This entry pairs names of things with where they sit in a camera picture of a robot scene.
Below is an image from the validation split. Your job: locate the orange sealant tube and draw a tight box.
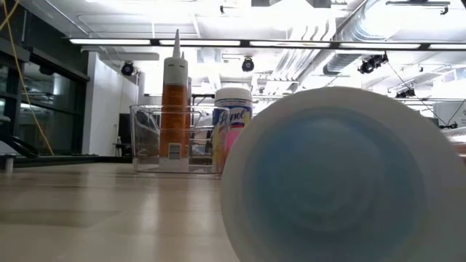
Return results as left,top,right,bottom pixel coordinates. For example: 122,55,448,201
159,28,190,172
180,50,193,161

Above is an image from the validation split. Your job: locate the blue silicone tube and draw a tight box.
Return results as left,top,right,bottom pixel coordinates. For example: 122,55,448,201
220,86,466,262

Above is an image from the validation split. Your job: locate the Lysol wipes canister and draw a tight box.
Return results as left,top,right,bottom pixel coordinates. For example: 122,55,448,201
212,87,253,174

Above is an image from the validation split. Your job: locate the clear plastic bin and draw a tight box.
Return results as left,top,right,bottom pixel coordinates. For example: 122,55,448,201
129,104,231,175

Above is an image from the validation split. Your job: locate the long linear ceiling light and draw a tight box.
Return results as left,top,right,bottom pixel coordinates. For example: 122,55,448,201
68,38,466,51

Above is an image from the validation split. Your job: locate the black track light cluster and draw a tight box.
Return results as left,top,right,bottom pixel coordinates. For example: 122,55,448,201
395,87,416,99
357,52,390,75

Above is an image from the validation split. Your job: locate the silver ventilation duct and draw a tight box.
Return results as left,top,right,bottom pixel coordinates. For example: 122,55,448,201
322,0,466,76

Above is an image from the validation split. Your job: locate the black aluminium table frame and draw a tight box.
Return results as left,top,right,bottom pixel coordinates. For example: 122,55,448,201
0,154,123,172

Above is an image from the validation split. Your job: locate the long yellow cord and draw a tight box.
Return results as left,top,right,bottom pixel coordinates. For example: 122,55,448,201
0,0,55,156

